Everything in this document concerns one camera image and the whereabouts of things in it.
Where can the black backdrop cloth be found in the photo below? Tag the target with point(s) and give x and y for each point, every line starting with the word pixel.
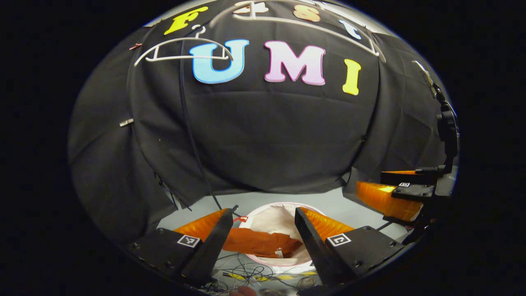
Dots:
pixel 267 135

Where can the brown backdrop clip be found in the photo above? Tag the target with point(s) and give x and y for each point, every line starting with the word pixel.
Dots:
pixel 135 46

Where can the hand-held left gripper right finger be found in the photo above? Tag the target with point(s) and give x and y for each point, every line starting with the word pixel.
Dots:
pixel 314 250

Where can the white clothes hanger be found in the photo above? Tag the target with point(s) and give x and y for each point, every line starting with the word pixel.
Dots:
pixel 181 58
pixel 312 25

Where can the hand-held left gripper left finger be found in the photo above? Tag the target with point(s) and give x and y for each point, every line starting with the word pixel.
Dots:
pixel 211 250

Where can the silver backdrop clip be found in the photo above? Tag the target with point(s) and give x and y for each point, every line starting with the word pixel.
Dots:
pixel 126 122

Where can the yellow black floor tape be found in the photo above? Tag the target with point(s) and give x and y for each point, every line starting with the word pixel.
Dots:
pixel 283 277

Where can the white pink laundry hamper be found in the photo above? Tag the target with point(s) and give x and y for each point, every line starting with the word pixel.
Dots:
pixel 275 218

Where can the black clothes rack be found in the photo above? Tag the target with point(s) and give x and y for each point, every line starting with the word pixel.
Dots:
pixel 193 139

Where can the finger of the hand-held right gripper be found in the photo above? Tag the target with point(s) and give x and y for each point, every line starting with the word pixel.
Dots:
pixel 413 192
pixel 404 178

